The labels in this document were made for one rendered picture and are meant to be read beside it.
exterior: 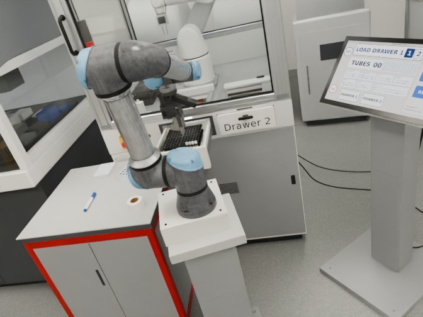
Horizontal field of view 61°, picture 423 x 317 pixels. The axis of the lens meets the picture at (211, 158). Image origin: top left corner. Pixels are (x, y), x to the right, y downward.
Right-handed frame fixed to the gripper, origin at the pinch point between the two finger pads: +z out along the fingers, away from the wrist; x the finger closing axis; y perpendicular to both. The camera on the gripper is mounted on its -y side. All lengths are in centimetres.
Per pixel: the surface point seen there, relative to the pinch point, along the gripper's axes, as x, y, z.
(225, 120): -20.3, -17.5, 7.7
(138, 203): 27.0, 21.8, 17.3
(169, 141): -7.0, 10.2, 7.4
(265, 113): -19.5, -38.0, 7.6
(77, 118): -67, 82, 8
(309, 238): -22, -53, 97
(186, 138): -7.6, 1.8, 7.6
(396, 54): 5, -90, -18
